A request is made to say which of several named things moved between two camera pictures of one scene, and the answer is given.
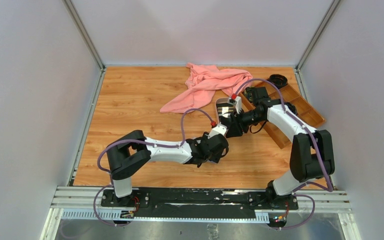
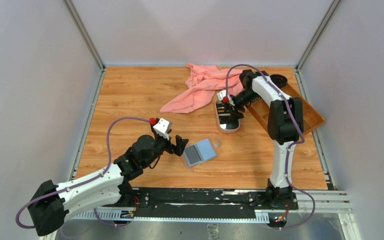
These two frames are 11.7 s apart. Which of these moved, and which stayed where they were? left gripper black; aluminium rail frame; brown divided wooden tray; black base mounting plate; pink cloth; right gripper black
Moved: right gripper black; left gripper black
Stayed: pink cloth; aluminium rail frame; black base mounting plate; brown divided wooden tray
